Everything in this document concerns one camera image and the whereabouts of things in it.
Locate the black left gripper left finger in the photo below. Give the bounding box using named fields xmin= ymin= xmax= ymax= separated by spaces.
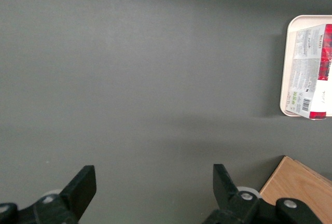
xmin=33 ymin=165 xmax=98 ymax=224

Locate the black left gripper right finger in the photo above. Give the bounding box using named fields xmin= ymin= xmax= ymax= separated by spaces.
xmin=202 ymin=163 xmax=278 ymax=224

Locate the red tartan cookie box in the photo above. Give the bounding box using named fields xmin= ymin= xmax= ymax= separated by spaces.
xmin=284 ymin=23 xmax=332 ymax=121

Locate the beige plastic tray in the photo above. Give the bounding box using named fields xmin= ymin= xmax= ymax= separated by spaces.
xmin=279 ymin=15 xmax=332 ymax=118

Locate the wooden drawer cabinet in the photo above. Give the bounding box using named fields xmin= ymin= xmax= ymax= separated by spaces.
xmin=259 ymin=156 xmax=332 ymax=224

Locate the grey table mat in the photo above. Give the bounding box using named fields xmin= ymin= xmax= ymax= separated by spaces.
xmin=0 ymin=0 xmax=332 ymax=224

